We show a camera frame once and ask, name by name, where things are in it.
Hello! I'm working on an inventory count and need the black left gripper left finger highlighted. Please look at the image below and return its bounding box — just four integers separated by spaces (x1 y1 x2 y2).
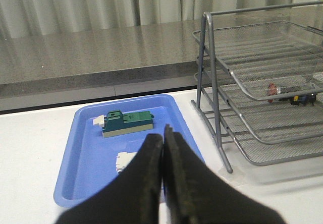
56 134 163 223

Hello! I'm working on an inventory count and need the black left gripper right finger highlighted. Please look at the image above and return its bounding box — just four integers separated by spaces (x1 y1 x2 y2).
163 125 285 223

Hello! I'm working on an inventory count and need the silver mesh tray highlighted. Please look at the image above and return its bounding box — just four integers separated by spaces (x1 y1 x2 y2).
204 21 322 101
201 100 323 166
197 84 322 145

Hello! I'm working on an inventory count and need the red emergency stop button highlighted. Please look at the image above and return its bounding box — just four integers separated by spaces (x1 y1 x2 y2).
266 82 318 106

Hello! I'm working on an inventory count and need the white circuit breaker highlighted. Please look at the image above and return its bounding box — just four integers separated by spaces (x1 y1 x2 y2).
116 152 137 174

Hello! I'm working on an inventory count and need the clear tape patch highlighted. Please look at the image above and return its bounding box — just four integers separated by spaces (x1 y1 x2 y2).
217 166 275 186

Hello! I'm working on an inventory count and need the blue plastic tray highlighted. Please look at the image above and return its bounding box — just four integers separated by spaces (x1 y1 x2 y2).
53 94 202 207

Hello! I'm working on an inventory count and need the green electrical module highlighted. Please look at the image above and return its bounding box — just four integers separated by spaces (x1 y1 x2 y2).
92 110 154 138

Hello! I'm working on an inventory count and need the dark grey counter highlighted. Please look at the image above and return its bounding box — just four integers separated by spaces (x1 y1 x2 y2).
0 4 323 113

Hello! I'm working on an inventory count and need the silver metal rack frame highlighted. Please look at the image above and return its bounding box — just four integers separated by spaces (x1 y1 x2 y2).
192 1 322 173

